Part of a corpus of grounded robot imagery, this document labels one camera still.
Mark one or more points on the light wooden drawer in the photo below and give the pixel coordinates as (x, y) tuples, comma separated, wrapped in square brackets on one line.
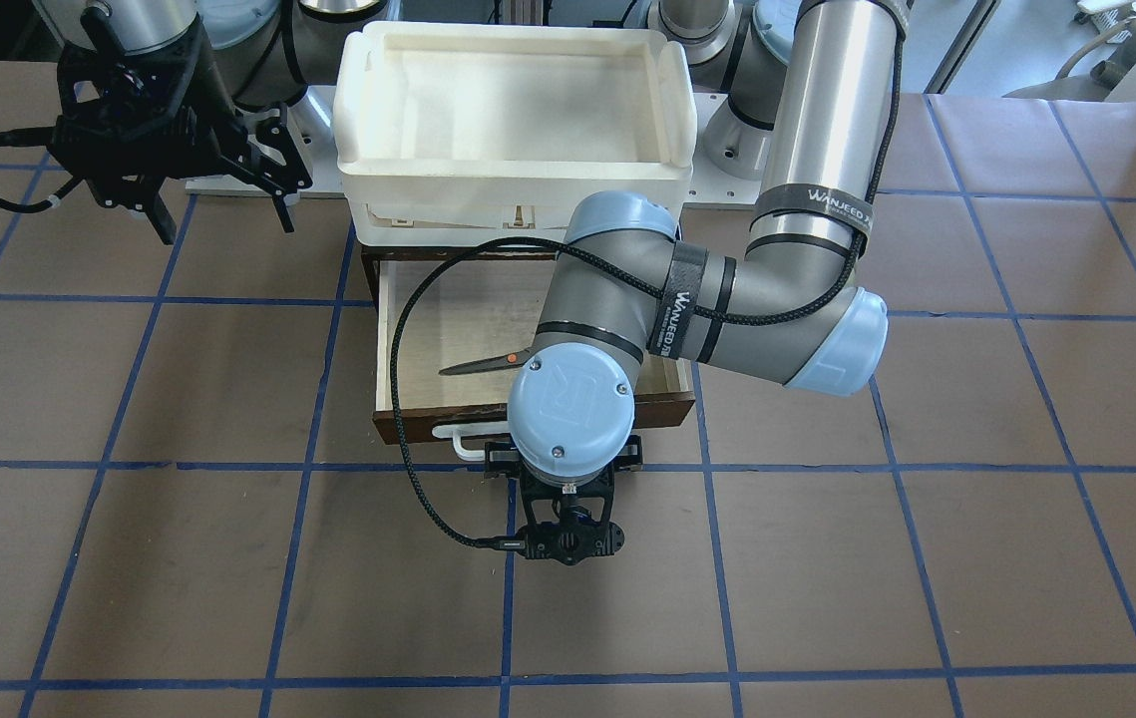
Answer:
[(482, 308)]

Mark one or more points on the white plastic tray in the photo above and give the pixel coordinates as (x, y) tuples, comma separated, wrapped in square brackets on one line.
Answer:
[(452, 135)]

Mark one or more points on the orange handled scissors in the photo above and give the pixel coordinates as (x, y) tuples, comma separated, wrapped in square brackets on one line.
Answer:
[(502, 362)]

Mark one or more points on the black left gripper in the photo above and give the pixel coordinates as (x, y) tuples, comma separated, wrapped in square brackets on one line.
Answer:
[(630, 454)]

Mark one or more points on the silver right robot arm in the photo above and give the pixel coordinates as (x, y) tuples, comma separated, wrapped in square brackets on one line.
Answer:
[(287, 50)]

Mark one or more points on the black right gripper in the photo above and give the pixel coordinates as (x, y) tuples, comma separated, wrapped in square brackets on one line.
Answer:
[(190, 92)]

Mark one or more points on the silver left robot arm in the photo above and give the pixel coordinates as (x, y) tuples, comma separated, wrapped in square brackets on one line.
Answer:
[(630, 285)]

